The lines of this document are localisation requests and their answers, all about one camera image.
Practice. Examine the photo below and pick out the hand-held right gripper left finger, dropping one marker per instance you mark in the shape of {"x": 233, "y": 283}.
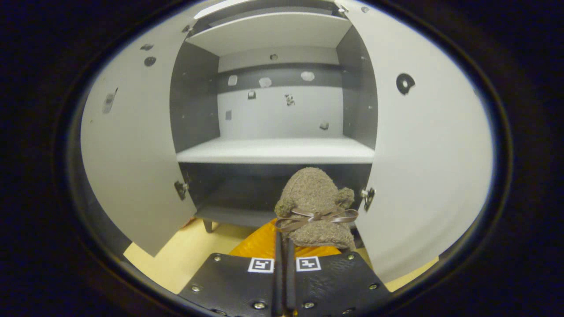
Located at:
{"x": 278, "y": 286}

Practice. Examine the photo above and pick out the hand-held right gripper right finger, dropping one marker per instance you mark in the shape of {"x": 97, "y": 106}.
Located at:
{"x": 290, "y": 286}

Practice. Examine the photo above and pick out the brown fleece shoe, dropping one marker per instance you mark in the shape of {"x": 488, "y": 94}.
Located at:
{"x": 313, "y": 189}

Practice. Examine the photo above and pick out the white shoe cabinet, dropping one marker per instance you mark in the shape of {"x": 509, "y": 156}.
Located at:
{"x": 273, "y": 149}

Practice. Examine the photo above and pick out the white cabinet door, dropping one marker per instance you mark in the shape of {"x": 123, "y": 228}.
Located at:
{"x": 432, "y": 154}
{"x": 132, "y": 132}

